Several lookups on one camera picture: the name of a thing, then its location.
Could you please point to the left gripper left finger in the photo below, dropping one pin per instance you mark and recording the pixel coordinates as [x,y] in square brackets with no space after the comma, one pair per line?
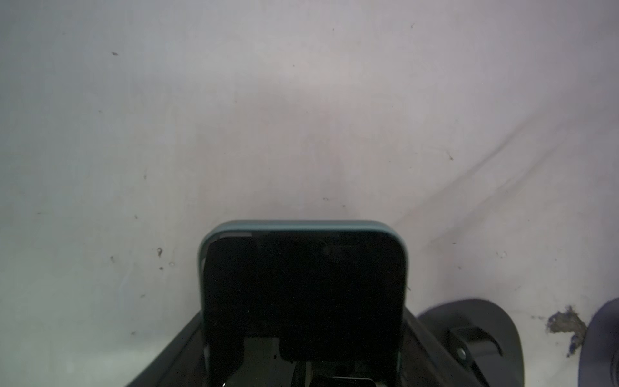
[180,363]

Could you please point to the black phone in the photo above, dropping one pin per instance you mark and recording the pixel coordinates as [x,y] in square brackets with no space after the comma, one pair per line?
[328,293]

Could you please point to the black stand back left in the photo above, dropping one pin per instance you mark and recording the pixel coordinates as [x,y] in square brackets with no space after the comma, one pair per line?
[598,366]

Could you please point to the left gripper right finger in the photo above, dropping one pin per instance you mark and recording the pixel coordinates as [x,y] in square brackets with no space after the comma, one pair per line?
[425,362]

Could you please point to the black round stand left middle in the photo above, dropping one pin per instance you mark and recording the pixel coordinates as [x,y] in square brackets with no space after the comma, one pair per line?
[477,341]

